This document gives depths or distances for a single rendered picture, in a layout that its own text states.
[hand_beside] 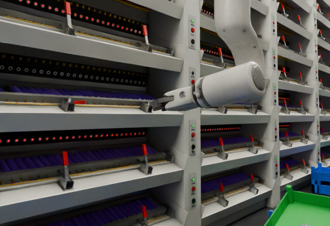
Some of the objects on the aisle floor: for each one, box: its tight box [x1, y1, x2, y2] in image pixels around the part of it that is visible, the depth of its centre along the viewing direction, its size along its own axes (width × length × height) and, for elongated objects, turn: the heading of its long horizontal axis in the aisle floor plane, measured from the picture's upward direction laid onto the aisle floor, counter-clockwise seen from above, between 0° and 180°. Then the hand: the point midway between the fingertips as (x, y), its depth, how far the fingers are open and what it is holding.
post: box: [238, 0, 280, 208], centre depth 163 cm, size 20×9×170 cm
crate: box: [264, 185, 330, 226], centre depth 106 cm, size 30×20×8 cm
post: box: [146, 0, 201, 226], centre depth 113 cm, size 20×9×170 cm
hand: (162, 104), depth 86 cm, fingers open, 3 cm apart
